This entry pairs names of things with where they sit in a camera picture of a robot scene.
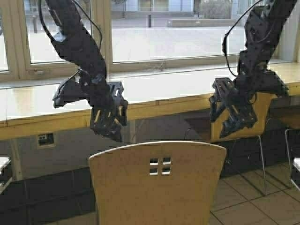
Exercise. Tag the dark outdoor bollard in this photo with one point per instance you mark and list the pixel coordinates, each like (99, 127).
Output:
(149, 21)

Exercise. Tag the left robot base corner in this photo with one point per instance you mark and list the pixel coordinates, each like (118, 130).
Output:
(6, 174)

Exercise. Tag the left wrist camera housing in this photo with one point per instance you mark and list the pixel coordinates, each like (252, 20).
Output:
(67, 92)

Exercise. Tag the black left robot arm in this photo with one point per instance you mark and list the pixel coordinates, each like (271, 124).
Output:
(73, 43)

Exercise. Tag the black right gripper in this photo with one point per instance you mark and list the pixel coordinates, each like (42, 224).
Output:
(233, 95)

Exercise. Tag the right wrist camera housing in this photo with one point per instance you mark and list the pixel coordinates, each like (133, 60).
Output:
(267, 81)

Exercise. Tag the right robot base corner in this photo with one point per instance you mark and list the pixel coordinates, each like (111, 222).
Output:
(295, 174)

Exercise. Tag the wall power socket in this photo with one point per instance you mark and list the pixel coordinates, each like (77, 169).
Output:
(45, 140)

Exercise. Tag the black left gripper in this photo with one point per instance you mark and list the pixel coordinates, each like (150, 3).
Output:
(108, 106)

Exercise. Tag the long wooden window counter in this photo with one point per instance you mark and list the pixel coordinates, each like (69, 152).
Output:
(29, 110)

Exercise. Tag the wooden chair tucked under counter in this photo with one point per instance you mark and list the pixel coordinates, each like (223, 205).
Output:
(210, 131)

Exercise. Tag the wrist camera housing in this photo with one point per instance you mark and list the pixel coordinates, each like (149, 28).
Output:
(67, 92)
(267, 81)

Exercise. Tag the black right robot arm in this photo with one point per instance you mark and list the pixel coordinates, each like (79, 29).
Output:
(263, 29)

